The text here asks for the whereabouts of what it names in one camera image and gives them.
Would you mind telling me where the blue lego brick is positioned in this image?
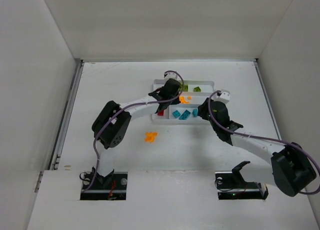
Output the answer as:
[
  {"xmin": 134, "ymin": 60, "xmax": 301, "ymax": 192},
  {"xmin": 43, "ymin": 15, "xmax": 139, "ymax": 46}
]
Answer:
[{"xmin": 192, "ymin": 108, "xmax": 198, "ymax": 117}]

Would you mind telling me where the teal square lego brick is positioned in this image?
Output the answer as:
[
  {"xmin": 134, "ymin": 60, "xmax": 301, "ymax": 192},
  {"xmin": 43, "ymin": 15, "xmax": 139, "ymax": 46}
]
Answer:
[{"xmin": 172, "ymin": 110, "xmax": 181, "ymax": 119}]

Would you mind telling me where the red rectangular lego brick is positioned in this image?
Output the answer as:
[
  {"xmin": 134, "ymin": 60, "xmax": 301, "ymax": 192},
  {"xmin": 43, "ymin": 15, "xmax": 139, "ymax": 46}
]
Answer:
[{"xmin": 157, "ymin": 110, "xmax": 164, "ymax": 116}]

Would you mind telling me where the orange lego cluster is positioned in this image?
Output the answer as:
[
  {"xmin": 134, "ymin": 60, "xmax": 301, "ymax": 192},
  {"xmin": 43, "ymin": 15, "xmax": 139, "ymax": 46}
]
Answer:
[{"xmin": 144, "ymin": 132, "xmax": 158, "ymax": 143}]

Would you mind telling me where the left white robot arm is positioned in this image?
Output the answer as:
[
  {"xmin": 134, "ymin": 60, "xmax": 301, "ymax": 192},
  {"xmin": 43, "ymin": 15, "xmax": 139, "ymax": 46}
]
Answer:
[{"xmin": 91, "ymin": 78, "xmax": 185, "ymax": 185}]

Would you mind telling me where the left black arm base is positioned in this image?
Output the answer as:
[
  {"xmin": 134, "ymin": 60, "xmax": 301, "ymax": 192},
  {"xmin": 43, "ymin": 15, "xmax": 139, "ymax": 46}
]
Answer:
[{"xmin": 79, "ymin": 168, "xmax": 128, "ymax": 201}]

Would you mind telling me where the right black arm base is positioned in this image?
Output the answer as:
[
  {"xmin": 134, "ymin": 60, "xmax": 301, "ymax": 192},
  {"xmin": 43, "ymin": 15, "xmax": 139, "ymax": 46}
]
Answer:
[{"xmin": 214, "ymin": 161, "xmax": 269, "ymax": 200}]

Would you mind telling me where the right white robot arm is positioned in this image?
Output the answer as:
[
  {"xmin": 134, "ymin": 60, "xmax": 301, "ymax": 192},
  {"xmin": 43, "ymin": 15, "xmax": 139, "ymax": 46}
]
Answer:
[{"xmin": 197, "ymin": 98, "xmax": 320, "ymax": 197}]

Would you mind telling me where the white divided sorting tray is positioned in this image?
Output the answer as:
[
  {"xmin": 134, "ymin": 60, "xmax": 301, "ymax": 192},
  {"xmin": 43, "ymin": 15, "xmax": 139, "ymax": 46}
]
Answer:
[{"xmin": 151, "ymin": 80, "xmax": 215, "ymax": 125}]

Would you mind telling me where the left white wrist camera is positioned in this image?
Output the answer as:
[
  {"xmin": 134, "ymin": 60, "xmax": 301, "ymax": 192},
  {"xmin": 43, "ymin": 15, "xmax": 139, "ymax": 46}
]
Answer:
[{"xmin": 164, "ymin": 71, "xmax": 178, "ymax": 80}]

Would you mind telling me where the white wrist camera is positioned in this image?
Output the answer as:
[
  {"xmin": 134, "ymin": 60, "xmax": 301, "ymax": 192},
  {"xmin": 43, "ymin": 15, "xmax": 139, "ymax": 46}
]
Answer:
[
  {"xmin": 164, "ymin": 71, "xmax": 178, "ymax": 80},
  {"xmin": 215, "ymin": 90, "xmax": 231, "ymax": 104}
]

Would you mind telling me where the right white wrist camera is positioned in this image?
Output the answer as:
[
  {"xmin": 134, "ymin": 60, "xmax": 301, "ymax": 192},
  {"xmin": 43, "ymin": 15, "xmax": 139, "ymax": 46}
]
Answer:
[{"xmin": 215, "ymin": 90, "xmax": 231, "ymax": 104}]

